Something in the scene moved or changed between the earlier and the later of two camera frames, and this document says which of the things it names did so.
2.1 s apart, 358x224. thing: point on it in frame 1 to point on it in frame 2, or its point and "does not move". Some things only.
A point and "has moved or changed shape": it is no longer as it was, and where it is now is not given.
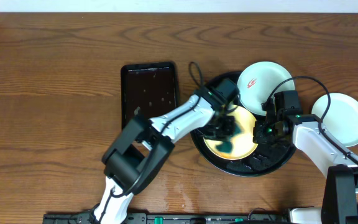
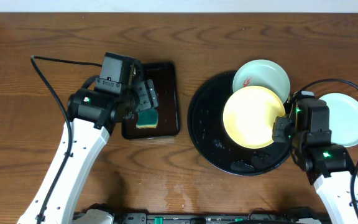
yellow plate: (243, 143) has moved or changed shape
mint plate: (347, 119) does not move
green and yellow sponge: (227, 147) has moved or changed shape
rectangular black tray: (148, 90) does not move
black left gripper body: (221, 127) to (146, 96)
